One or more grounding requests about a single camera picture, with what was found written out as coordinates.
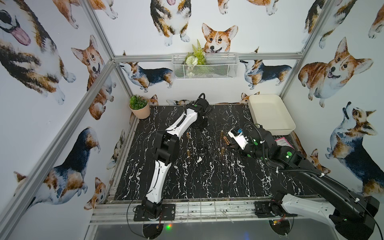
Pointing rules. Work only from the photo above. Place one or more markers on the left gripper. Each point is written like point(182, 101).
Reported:
point(201, 119)

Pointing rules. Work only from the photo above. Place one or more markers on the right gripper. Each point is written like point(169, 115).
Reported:
point(237, 145)

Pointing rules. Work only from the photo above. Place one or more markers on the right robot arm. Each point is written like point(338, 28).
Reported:
point(347, 212)

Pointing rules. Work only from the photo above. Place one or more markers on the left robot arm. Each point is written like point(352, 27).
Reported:
point(167, 148)

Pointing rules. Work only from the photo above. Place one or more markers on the pink paper card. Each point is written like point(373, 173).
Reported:
point(284, 142)

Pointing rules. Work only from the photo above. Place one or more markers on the cream plastic tray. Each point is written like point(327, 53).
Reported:
point(271, 112)

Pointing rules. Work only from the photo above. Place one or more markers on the artificial fern with white flower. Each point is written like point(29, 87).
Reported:
point(196, 61)

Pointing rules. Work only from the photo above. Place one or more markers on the small potted green plant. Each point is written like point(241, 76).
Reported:
point(140, 107)

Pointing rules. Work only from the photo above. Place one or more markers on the white wire wall basket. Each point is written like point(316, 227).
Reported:
point(214, 66)

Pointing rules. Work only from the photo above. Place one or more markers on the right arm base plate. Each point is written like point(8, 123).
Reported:
point(270, 209)

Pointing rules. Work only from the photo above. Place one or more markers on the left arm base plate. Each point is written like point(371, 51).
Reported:
point(164, 212)

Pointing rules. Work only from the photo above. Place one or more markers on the aluminium front rail frame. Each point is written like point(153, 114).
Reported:
point(185, 211)

